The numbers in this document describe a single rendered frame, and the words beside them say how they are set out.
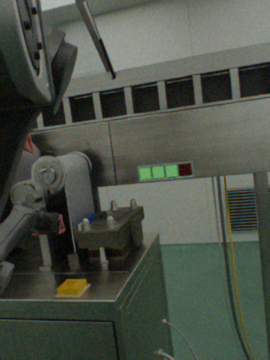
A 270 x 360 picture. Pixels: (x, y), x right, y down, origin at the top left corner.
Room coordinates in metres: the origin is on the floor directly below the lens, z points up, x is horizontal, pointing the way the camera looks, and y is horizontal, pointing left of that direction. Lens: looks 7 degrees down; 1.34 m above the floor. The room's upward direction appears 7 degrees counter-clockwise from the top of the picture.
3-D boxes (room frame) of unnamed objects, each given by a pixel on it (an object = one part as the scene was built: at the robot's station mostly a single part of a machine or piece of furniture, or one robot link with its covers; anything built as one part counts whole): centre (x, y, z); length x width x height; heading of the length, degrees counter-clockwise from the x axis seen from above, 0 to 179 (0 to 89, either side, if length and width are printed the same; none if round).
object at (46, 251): (1.23, 0.37, 1.05); 0.06 x 0.05 x 0.31; 164
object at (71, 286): (0.99, 0.24, 0.91); 0.07 x 0.07 x 0.02; 74
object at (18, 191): (1.41, 0.41, 1.17); 0.26 x 0.12 x 0.12; 164
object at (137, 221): (1.36, 0.02, 0.96); 0.10 x 0.03 x 0.11; 164
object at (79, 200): (1.37, 0.23, 1.11); 0.23 x 0.01 x 0.18; 164
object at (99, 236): (1.37, 0.11, 1.00); 0.40 x 0.16 x 0.06; 164
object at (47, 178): (1.25, 0.33, 1.25); 0.07 x 0.02 x 0.07; 74
